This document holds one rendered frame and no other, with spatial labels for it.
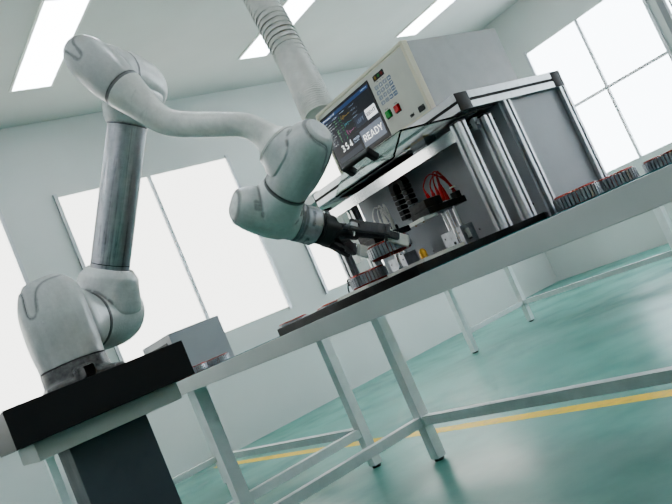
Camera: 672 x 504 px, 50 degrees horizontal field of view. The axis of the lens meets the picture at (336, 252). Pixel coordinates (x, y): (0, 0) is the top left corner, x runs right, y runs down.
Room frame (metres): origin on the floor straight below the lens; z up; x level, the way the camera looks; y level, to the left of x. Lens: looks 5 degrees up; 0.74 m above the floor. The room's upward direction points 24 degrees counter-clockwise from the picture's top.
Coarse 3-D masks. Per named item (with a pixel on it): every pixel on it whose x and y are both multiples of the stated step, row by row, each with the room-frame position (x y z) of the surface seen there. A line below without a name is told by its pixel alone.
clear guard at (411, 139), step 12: (444, 120) 1.71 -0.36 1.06; (396, 132) 1.63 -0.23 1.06; (408, 132) 1.66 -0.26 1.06; (420, 132) 1.72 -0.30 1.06; (432, 132) 1.79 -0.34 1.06; (444, 132) 1.86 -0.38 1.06; (384, 144) 1.66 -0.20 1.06; (396, 144) 1.60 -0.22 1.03; (408, 144) 1.81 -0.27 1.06; (420, 144) 1.88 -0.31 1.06; (384, 156) 1.62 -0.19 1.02; (396, 156) 1.90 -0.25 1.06; (360, 168) 1.72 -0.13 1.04; (372, 168) 1.65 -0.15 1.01; (348, 180) 1.75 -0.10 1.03; (360, 180) 1.69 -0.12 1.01
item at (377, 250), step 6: (408, 234) 1.78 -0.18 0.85; (372, 246) 1.75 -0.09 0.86; (378, 246) 1.74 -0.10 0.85; (384, 246) 1.73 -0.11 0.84; (390, 246) 1.73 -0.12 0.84; (396, 246) 1.73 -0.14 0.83; (402, 246) 1.73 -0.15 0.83; (366, 252) 1.78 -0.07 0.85; (372, 252) 1.75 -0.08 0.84; (378, 252) 1.74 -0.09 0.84; (384, 252) 1.73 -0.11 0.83; (390, 252) 1.73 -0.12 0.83; (396, 252) 1.82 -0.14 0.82; (372, 258) 1.76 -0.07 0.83; (378, 258) 1.75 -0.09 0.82; (384, 258) 1.82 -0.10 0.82
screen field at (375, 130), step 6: (378, 120) 1.98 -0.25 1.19; (372, 126) 2.01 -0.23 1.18; (378, 126) 1.99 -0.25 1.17; (384, 126) 1.97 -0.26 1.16; (360, 132) 2.05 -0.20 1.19; (366, 132) 2.03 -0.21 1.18; (372, 132) 2.02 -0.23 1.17; (378, 132) 2.00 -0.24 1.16; (384, 132) 1.98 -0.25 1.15; (366, 138) 2.04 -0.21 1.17; (372, 138) 2.02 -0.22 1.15; (378, 138) 2.01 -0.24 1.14; (366, 144) 2.05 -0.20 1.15
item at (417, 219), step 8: (424, 200) 1.84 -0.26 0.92; (432, 200) 1.86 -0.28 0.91; (440, 200) 1.87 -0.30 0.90; (448, 200) 1.89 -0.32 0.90; (456, 200) 1.90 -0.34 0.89; (464, 200) 1.92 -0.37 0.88; (416, 208) 1.87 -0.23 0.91; (424, 208) 1.85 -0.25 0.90; (432, 208) 1.85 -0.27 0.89; (440, 208) 1.86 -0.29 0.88; (448, 208) 1.92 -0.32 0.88; (416, 216) 1.88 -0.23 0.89; (424, 216) 1.83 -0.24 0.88; (432, 216) 1.85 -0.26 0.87; (456, 216) 1.91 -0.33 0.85; (416, 224) 1.86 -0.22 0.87; (448, 224) 1.94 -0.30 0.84
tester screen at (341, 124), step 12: (360, 96) 2.00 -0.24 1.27; (348, 108) 2.06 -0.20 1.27; (360, 108) 2.02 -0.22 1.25; (324, 120) 2.15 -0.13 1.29; (336, 120) 2.11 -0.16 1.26; (348, 120) 2.07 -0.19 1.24; (372, 120) 2.00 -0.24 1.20; (336, 132) 2.13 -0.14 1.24; (348, 132) 2.09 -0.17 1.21; (336, 144) 2.15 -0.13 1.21; (372, 144) 2.03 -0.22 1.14; (336, 156) 2.16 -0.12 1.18
